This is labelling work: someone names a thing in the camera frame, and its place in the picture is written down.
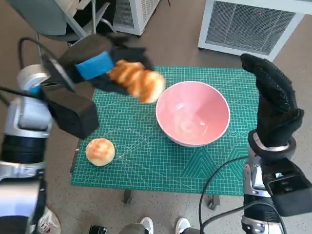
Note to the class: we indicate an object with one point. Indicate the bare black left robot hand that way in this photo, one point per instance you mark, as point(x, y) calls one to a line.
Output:
point(92, 53)

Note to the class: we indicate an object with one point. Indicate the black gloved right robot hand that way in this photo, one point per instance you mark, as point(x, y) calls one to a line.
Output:
point(275, 109)

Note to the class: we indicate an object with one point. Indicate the long striped toy bread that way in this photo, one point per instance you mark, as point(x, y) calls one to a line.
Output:
point(141, 83)

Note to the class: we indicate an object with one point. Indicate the pink bowl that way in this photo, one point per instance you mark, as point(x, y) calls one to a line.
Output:
point(209, 109)

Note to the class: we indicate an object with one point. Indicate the round toy bread bun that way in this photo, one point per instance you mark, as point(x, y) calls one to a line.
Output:
point(100, 152)

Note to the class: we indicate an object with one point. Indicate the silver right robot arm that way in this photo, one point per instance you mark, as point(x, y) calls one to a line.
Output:
point(253, 180)

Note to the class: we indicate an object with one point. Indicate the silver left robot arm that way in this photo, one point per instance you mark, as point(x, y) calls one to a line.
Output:
point(24, 117)

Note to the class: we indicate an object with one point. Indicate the person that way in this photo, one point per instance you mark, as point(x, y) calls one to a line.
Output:
point(48, 223)
point(85, 14)
point(147, 224)

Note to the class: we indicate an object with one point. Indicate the small white mesh cabinet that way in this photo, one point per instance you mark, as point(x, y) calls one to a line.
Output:
point(139, 19)

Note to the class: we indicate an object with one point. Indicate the grey office chair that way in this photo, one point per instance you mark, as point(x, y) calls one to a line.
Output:
point(36, 17)

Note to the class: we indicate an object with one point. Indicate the large white mesh cabinet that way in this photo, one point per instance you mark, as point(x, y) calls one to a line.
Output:
point(248, 24)

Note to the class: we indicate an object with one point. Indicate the green cutting mat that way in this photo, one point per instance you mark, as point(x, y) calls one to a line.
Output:
point(136, 146)

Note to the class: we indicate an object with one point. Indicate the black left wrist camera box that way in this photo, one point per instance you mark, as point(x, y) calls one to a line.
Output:
point(73, 114)

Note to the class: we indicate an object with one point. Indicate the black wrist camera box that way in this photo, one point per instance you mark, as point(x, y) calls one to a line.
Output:
point(292, 195)
point(73, 114)

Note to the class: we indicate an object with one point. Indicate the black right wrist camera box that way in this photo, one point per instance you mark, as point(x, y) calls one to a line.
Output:
point(292, 195)

